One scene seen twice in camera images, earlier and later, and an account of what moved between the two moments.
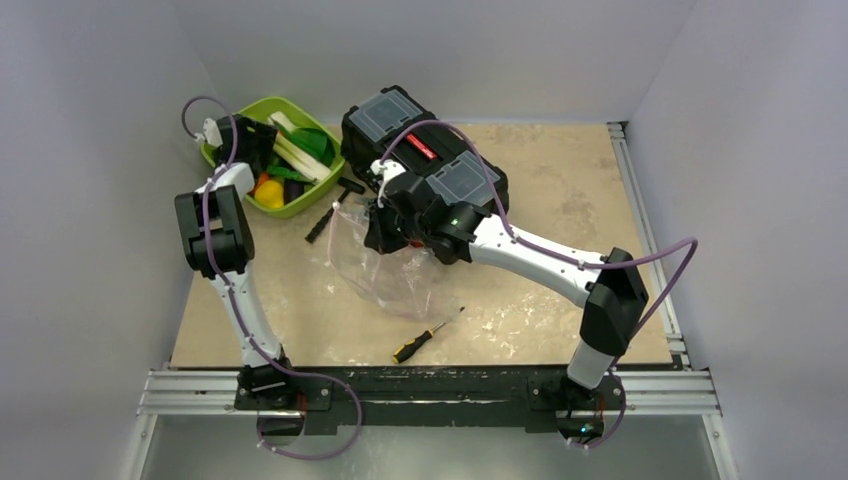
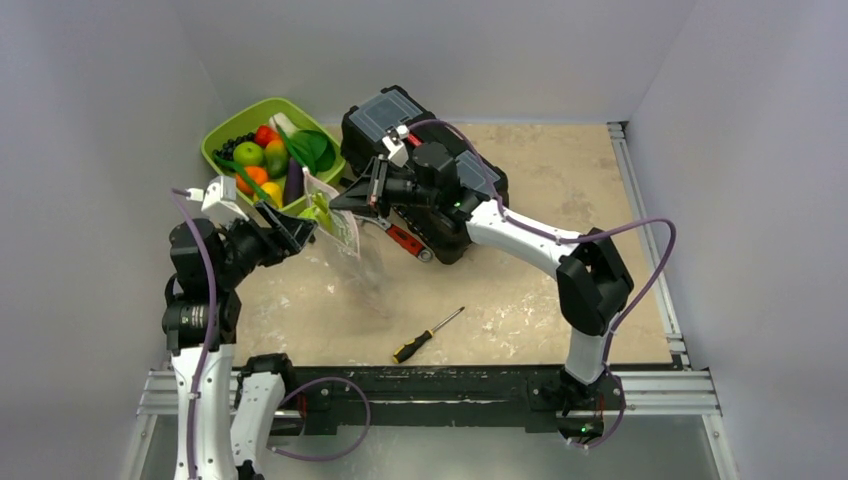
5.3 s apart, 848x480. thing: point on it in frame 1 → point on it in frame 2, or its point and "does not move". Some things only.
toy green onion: [300, 152] → [326, 220]
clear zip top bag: [410, 280] → [338, 240]
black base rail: [338, 399] does not move
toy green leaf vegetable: [310, 140] does not move
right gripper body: [382, 230] → [380, 187]
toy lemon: [270, 193] does not move
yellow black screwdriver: [414, 344] does not move
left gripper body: [261, 145] → [247, 245]
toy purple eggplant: [292, 189] does not move
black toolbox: [394, 126] does not move
